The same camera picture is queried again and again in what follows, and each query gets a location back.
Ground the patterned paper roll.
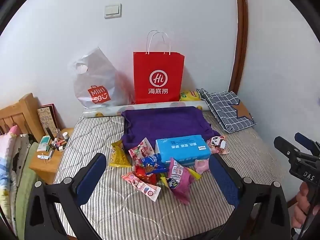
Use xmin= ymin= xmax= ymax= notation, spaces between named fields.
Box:
xmin=82 ymin=99 xmax=209 ymax=119

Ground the blue tissue pack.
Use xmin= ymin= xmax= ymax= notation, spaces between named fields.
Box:
xmin=155 ymin=134 xmax=212 ymax=166

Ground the wooden door frame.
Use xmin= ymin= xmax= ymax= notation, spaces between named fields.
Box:
xmin=229 ymin=0 xmax=249 ymax=95

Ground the magenta snack packet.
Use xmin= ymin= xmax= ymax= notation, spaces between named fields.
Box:
xmin=166 ymin=157 xmax=195 ymax=205

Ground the white plastic bag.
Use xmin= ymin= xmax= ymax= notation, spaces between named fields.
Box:
xmin=68 ymin=46 xmax=135 ymax=110

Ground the purple towel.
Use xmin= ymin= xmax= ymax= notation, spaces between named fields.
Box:
xmin=120 ymin=106 xmax=220 ymax=150

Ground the long pink snack packet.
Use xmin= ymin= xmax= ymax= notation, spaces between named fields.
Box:
xmin=121 ymin=172 xmax=162 ymax=202

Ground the striped bed quilt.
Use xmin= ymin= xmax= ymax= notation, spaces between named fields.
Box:
xmin=54 ymin=110 xmax=288 ymax=240

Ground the wooden nightstand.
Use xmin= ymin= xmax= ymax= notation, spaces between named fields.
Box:
xmin=29 ymin=127 xmax=75 ymax=185

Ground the green blanket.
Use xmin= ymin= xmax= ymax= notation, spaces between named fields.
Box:
xmin=15 ymin=142 xmax=38 ymax=205

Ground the yellow chips bag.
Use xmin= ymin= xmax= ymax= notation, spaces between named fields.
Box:
xmin=179 ymin=90 xmax=202 ymax=102

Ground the green snack packet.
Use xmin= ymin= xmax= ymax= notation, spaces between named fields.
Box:
xmin=156 ymin=172 xmax=170 ymax=188

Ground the red pink strawberry snack packet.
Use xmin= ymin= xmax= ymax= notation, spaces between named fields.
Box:
xmin=128 ymin=137 xmax=155 ymax=167

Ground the green white box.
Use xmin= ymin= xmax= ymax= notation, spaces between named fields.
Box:
xmin=37 ymin=135 xmax=50 ymax=152

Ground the pale pink snack packet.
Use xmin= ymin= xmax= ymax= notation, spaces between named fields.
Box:
xmin=195 ymin=159 xmax=210 ymax=175

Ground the blue cookie packet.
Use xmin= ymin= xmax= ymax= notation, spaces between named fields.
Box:
xmin=140 ymin=153 xmax=168 ymax=175

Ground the yellow-green snack packet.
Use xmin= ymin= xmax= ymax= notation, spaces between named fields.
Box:
xmin=186 ymin=167 xmax=202 ymax=180

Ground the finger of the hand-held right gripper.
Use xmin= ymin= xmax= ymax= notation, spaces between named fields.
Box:
xmin=274 ymin=136 xmax=300 ymax=160
xmin=294 ymin=132 xmax=320 ymax=158

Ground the person's right hand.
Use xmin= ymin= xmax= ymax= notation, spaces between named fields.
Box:
xmin=291 ymin=180 xmax=320 ymax=230

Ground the panda snack packet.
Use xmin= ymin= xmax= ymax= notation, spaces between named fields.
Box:
xmin=206 ymin=135 xmax=230 ymax=155

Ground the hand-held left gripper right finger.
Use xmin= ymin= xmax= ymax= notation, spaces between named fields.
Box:
xmin=208 ymin=152 xmax=292 ymax=240

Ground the black cable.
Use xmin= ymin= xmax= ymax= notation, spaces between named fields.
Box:
xmin=296 ymin=200 xmax=320 ymax=240

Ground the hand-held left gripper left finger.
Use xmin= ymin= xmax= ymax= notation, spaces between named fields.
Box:
xmin=24 ymin=152 xmax=108 ymax=240

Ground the red paper bag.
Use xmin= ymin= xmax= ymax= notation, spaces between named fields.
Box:
xmin=133 ymin=30 xmax=185 ymax=105

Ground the white light switch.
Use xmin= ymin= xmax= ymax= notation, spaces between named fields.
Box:
xmin=104 ymin=3 xmax=122 ymax=19

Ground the grey checked cloth with star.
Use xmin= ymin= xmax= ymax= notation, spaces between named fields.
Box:
xmin=196 ymin=88 xmax=257 ymax=133

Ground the yellow snack packet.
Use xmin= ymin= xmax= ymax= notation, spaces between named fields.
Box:
xmin=109 ymin=140 xmax=132 ymax=168

